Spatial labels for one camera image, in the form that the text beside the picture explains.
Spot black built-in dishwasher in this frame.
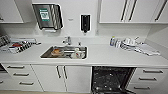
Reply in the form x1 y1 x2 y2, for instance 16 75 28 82
91 65 137 94

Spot white cup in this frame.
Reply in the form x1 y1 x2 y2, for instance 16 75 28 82
71 48 85 60

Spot steel kitchen sink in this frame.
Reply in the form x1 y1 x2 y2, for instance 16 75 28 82
39 45 89 60

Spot chrome sink faucet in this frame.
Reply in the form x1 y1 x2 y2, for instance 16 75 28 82
62 35 74 46

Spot orange bowl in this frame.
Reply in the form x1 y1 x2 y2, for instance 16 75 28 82
50 48 63 57

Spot blue dish soap bottle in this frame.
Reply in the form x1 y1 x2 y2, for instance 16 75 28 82
109 36 117 48

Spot white two-door base cabinet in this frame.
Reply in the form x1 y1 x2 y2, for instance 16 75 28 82
32 64 93 94

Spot pile of white dishes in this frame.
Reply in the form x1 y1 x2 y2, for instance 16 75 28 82
119 36 142 51

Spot steel paper towel dispenser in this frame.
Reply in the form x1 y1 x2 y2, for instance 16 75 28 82
31 3 64 32

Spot white cloth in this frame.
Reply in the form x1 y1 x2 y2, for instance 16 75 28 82
133 44 162 57

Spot red dish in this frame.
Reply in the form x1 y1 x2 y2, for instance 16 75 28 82
10 42 23 49

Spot white drawer unit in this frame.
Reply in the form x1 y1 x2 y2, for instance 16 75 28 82
0 62 44 93
126 67 168 94

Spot black built-in oven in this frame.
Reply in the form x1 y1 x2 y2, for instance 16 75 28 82
0 63 6 75

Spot black wall soap dispenser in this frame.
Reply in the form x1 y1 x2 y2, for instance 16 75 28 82
80 13 91 34

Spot white wall switch plate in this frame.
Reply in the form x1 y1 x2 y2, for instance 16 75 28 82
67 17 75 22

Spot white wall cabinet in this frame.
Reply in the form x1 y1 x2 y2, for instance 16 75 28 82
0 0 25 24
97 0 168 24

